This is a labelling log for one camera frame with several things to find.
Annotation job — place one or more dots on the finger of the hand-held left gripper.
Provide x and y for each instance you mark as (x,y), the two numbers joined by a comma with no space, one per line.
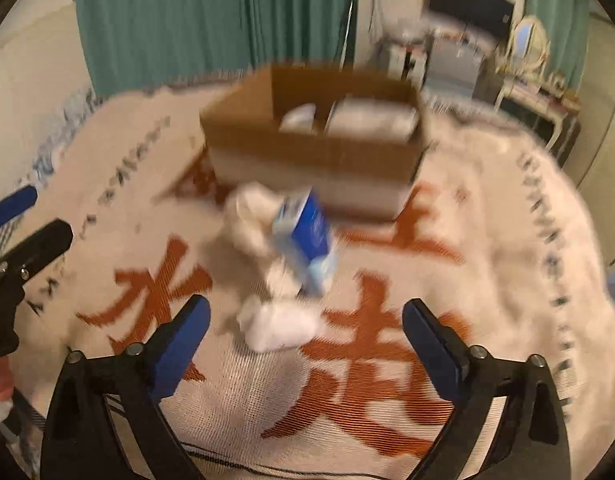
(37,250)
(12,206)

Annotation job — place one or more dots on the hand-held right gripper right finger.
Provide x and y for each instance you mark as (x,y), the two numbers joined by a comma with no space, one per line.
(432,355)

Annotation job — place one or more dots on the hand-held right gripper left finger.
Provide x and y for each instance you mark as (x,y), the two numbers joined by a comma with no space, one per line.
(181,355)

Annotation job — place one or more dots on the white soft cloth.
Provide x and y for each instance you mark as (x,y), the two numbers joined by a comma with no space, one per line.
(277,327)

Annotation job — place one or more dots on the blue and white tissue packet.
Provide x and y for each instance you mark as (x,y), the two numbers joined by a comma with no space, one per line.
(310,230)

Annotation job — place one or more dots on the brown cardboard box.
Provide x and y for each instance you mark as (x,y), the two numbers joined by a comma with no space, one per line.
(312,170)

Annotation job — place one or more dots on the printed blanket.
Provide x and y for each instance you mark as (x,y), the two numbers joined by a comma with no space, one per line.
(237,410)

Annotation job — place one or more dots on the blue patterned bedding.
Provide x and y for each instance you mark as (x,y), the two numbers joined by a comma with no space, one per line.
(62,130)

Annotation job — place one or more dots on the white plastic-wrapped pack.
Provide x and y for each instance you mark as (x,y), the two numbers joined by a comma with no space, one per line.
(372,121)

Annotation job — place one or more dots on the white folded cloth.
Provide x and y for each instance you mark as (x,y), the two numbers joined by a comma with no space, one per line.
(298,119)

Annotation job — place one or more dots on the white dressing table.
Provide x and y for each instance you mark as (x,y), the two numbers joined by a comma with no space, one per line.
(542,97)

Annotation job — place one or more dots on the grey cabinet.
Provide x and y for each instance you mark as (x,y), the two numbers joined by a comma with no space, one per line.
(455,67)

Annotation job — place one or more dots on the oval white-framed mirror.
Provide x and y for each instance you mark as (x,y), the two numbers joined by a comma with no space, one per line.
(527,45)

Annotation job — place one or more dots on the black television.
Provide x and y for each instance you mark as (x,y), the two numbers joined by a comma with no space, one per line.
(470,2)

